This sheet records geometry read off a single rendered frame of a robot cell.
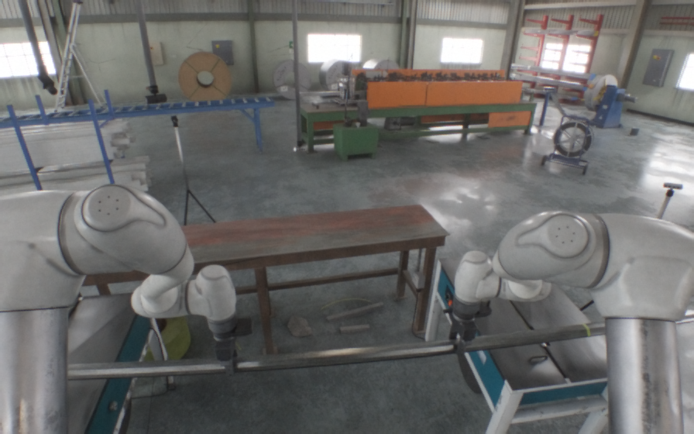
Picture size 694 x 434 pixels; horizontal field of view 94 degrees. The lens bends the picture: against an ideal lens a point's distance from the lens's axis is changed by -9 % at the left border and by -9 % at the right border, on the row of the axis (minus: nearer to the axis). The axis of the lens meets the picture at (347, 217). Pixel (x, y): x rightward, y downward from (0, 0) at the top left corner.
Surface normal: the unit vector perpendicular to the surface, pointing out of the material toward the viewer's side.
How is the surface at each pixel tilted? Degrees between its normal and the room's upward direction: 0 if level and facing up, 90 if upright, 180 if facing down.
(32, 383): 63
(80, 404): 0
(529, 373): 0
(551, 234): 46
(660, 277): 51
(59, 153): 90
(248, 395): 0
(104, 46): 90
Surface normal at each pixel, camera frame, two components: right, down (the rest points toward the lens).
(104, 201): 0.28, -0.38
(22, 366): 0.58, -0.19
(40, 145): 0.33, 0.44
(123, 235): 0.61, 0.53
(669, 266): -0.09, -0.21
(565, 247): -0.25, -0.35
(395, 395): 0.01, -0.89
